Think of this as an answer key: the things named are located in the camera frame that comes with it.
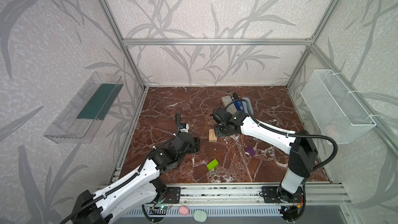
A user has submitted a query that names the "pale green putty blob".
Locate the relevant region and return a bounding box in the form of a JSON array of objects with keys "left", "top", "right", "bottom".
[{"left": 193, "top": 210, "right": 207, "bottom": 223}]

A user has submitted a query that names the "pink putty blob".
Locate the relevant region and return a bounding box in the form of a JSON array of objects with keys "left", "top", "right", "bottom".
[{"left": 178, "top": 206, "right": 190, "bottom": 216}]

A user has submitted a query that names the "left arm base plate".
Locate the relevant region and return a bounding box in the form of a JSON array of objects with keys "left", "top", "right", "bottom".
[{"left": 155, "top": 187, "right": 181, "bottom": 204}]

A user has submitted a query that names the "grey glasses case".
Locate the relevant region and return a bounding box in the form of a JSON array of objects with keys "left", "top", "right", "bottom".
[{"left": 221, "top": 95, "right": 232, "bottom": 108}]

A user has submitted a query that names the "purple block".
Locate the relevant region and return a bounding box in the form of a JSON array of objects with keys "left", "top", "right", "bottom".
[{"left": 245, "top": 147, "right": 256, "bottom": 157}]

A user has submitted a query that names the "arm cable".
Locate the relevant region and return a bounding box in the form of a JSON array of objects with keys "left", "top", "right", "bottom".
[
  {"left": 224, "top": 99, "right": 339, "bottom": 172},
  {"left": 58, "top": 111, "right": 184, "bottom": 224}
]

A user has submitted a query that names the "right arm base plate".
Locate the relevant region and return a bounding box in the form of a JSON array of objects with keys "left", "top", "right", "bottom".
[{"left": 259, "top": 186, "right": 304, "bottom": 204}]

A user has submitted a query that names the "light blue glasses case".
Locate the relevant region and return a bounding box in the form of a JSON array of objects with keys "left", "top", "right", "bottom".
[{"left": 243, "top": 97, "right": 254, "bottom": 115}]

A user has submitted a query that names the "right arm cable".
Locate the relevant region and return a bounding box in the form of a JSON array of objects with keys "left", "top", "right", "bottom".
[{"left": 224, "top": 99, "right": 339, "bottom": 172}]

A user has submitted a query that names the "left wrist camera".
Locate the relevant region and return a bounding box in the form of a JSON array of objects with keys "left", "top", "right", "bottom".
[{"left": 179, "top": 122, "right": 189, "bottom": 133}]

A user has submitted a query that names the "white wire basket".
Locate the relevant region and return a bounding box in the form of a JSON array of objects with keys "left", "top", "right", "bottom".
[{"left": 301, "top": 69, "right": 376, "bottom": 144}]

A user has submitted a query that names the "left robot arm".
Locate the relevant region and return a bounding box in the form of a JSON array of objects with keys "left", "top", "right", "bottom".
[{"left": 62, "top": 132, "right": 200, "bottom": 224}]

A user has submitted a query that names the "green block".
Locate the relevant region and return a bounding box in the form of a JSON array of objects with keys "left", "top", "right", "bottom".
[{"left": 206, "top": 159, "right": 219, "bottom": 171}]

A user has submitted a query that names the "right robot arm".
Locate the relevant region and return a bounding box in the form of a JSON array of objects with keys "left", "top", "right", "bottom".
[{"left": 211, "top": 107, "right": 318, "bottom": 199}]

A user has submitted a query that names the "pink object in basket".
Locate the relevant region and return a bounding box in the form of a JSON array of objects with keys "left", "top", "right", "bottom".
[{"left": 324, "top": 124, "right": 340, "bottom": 137}]

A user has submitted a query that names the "aluminium mounting rail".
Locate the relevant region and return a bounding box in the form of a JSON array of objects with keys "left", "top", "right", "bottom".
[{"left": 96, "top": 183, "right": 352, "bottom": 207}]

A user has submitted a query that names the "clear plastic wall tray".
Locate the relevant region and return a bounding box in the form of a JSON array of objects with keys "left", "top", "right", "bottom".
[{"left": 44, "top": 72, "right": 124, "bottom": 144}]

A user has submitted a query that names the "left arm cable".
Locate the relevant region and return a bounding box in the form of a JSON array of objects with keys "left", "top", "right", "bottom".
[{"left": 58, "top": 111, "right": 184, "bottom": 224}]

